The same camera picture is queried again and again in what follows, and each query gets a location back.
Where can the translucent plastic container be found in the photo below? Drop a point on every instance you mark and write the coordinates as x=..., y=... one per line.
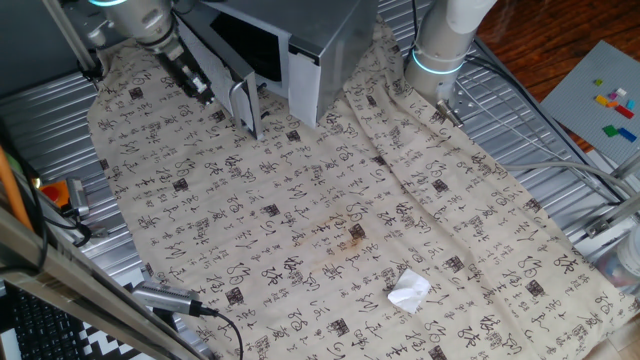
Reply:
x=625, y=260

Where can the crumpled white paper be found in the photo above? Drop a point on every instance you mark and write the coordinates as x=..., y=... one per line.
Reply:
x=409, y=291

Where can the red Lego brick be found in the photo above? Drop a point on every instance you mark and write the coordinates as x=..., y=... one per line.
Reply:
x=624, y=111

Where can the blue Lego brick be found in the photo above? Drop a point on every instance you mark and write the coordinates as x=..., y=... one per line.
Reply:
x=627, y=135

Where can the silver depth camera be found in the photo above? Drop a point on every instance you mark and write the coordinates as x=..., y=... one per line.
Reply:
x=77, y=197
x=165, y=297

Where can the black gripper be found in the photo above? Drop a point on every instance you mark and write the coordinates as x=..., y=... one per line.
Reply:
x=176, y=64

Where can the beige calligraphy print tablecloth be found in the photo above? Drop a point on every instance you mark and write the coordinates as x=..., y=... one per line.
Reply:
x=300, y=200

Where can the red emergency stop button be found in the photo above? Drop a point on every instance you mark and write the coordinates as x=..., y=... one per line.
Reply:
x=54, y=194

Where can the pink Lego brick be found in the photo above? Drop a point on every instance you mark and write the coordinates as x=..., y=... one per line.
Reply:
x=612, y=95

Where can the aluminium frame bar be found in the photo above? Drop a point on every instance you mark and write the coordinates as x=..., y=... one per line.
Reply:
x=75, y=290

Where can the grey Lego baseplate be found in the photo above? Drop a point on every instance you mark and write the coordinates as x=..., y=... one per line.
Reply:
x=575, y=105

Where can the orange Lego brick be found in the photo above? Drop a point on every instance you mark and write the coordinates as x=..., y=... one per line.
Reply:
x=612, y=104

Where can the orange rod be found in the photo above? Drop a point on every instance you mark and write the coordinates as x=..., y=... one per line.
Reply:
x=12, y=190

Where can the black and white patterned board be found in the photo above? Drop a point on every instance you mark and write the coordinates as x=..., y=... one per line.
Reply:
x=107, y=345

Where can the grey and white microwave body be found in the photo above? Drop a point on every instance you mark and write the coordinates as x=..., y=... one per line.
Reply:
x=325, y=45

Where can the aluminium profile bracket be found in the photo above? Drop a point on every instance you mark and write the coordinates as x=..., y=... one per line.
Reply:
x=612, y=212

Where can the yellow Lego brick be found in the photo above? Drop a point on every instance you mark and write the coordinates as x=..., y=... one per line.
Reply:
x=601, y=100

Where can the silver connector plug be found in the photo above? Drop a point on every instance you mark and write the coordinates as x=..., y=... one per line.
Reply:
x=449, y=114

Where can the white Lego brick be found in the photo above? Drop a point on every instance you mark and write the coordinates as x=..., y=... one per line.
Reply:
x=621, y=92

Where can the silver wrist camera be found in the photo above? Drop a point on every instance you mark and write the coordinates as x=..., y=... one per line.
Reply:
x=195, y=82

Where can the slanted aluminium post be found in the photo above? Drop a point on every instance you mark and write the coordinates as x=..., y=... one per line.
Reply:
x=70, y=35

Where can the green Lego brick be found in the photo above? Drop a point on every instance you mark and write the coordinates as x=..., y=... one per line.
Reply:
x=610, y=131

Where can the black keyboard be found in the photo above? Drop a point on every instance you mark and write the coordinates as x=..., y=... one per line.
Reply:
x=40, y=325

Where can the cyan Lego brick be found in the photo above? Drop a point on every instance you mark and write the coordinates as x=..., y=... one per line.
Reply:
x=631, y=104

